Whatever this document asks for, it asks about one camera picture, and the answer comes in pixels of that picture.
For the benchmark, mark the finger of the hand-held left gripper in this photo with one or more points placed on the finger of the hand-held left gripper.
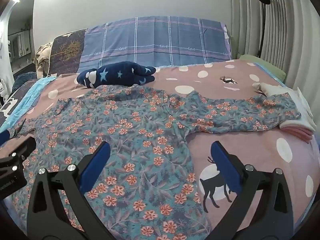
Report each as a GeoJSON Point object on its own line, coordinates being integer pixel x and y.
{"type": "Point", "coordinates": [28, 143]}
{"type": "Point", "coordinates": [4, 136]}

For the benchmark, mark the beige clothes pile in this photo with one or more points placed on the beige clothes pile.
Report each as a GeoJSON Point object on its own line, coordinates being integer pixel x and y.
{"type": "Point", "coordinates": [42, 60]}

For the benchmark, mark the light blue blanket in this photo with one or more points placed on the light blue blanket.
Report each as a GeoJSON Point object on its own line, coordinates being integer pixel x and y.
{"type": "Point", "coordinates": [27, 95]}

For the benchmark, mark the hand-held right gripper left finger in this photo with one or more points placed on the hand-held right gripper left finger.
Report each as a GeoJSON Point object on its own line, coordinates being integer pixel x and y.
{"type": "Point", "coordinates": [96, 165]}

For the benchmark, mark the navy star print fleece garment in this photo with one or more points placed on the navy star print fleece garment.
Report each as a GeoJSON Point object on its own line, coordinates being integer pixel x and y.
{"type": "Point", "coordinates": [117, 75]}

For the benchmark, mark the dark tree print pillow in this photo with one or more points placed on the dark tree print pillow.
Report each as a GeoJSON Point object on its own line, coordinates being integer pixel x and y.
{"type": "Point", "coordinates": [67, 50]}

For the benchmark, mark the pink dotted deer bed sheet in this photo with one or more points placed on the pink dotted deer bed sheet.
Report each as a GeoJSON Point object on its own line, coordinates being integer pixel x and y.
{"type": "Point", "coordinates": [250, 145]}

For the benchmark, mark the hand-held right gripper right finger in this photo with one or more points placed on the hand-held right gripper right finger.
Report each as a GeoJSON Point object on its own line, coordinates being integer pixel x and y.
{"type": "Point", "coordinates": [225, 165]}

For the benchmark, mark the white curtain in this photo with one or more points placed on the white curtain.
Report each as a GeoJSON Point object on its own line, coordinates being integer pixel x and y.
{"type": "Point", "coordinates": [287, 42]}

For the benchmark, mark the blue plaid pillow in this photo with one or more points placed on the blue plaid pillow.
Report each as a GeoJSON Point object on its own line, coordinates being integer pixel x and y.
{"type": "Point", "coordinates": [155, 42]}

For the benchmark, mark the pink folded cloth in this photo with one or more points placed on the pink folded cloth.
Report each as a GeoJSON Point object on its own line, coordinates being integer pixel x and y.
{"type": "Point", "coordinates": [297, 133]}

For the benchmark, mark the navy white print blanket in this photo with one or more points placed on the navy white print blanket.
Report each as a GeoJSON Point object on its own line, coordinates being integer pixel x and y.
{"type": "Point", "coordinates": [10, 105]}

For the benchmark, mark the teal floral shirt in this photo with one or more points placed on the teal floral shirt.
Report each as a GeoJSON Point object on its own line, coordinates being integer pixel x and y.
{"type": "Point", "coordinates": [140, 135]}

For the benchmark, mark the white folded cloth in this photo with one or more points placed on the white folded cloth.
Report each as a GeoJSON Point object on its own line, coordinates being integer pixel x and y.
{"type": "Point", "coordinates": [300, 105]}

